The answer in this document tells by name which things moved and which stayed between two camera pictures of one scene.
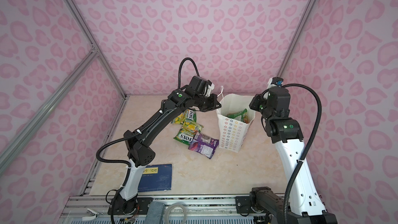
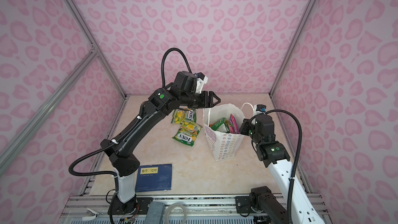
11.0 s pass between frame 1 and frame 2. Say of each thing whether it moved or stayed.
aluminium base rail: stayed
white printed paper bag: moved
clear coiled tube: stayed
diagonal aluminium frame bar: stayed
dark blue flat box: stayed
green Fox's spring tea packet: stayed
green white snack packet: moved
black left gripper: stayed
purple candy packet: moved
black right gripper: moved
